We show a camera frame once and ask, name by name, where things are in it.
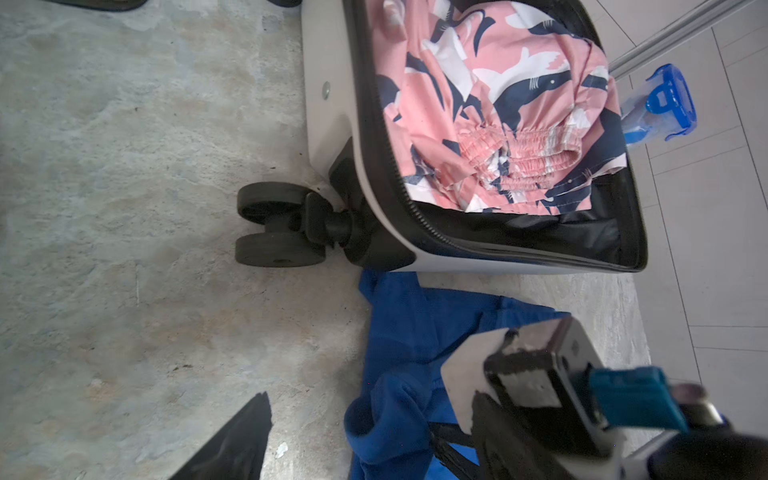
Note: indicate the pink navy shark garment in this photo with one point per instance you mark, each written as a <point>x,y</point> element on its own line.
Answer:
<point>494,108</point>

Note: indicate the blue garment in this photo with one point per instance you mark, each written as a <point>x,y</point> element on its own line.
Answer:
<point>413,331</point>

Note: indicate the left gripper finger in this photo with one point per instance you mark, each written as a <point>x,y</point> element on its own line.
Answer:
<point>237,450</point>

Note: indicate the clear toiletry pouch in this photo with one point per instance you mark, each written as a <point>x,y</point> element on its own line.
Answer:
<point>103,5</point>

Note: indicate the clear bottle blue lid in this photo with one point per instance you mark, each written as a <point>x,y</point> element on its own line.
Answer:
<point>661,108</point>

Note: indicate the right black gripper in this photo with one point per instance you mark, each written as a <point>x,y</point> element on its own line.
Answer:
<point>537,402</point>

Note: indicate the right aluminium corner post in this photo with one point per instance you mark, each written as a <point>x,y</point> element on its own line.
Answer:
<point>704,15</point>

